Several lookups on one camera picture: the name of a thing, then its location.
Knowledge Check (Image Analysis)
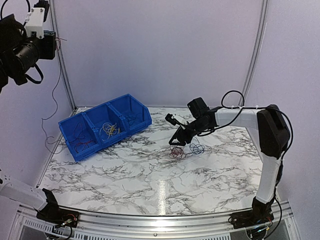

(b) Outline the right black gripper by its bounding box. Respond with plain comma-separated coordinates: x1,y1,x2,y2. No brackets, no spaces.
169,118,210,146

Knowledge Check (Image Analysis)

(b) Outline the red wire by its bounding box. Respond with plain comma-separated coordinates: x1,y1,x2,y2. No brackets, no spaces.
69,121,97,155
41,36,68,155
168,143,187,161

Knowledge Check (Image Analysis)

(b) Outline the yellow wire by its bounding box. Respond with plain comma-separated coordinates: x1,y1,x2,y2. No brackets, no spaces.
98,121,121,138
107,122,123,138

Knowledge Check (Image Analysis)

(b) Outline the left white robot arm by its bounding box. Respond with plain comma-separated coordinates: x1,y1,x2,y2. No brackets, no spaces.
0,14,64,223

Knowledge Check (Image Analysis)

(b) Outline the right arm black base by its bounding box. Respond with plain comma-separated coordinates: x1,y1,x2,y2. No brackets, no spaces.
228,197,275,229

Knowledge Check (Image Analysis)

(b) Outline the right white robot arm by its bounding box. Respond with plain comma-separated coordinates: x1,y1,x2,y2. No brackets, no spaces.
165,97,293,224

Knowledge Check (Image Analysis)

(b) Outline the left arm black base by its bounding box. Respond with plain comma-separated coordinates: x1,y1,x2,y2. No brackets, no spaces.
36,188,80,228

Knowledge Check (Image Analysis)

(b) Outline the blue three-compartment plastic bin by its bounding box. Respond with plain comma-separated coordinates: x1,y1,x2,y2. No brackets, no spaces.
58,94,152,162

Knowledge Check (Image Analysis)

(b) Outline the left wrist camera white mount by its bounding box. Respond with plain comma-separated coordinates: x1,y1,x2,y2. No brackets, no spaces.
24,0,50,40

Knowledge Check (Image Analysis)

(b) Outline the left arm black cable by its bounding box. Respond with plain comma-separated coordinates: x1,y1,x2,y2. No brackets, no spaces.
0,0,45,85

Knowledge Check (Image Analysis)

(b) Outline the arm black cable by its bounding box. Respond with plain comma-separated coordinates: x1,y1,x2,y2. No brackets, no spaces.
197,90,294,226
0,0,45,85

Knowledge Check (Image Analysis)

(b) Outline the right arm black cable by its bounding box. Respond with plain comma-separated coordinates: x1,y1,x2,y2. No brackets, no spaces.
197,90,294,226

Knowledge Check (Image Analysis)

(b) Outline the aluminium front rail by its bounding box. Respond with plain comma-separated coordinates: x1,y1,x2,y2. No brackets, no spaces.
8,201,301,240

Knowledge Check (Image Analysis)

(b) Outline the right aluminium corner post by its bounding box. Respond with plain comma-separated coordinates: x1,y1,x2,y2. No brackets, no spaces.
238,0,270,106

